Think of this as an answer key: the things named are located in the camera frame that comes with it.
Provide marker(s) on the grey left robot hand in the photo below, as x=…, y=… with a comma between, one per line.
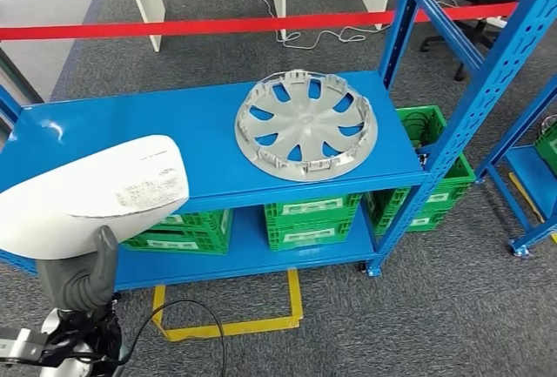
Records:
x=74, y=282

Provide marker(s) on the white plastic car part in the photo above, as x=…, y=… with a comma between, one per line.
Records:
x=87, y=190

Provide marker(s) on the blue metal shelf rack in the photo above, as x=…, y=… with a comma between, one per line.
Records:
x=173, y=126
x=530, y=172

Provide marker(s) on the green plastic crate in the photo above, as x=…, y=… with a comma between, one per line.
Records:
x=435, y=123
x=547, y=149
x=195, y=236
x=278, y=236

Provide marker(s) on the red barrier tape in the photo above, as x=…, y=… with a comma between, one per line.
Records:
x=173, y=27

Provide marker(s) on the grey wheel hubcap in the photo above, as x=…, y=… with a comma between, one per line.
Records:
x=304, y=126

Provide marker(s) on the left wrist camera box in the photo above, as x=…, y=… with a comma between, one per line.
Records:
x=17, y=345

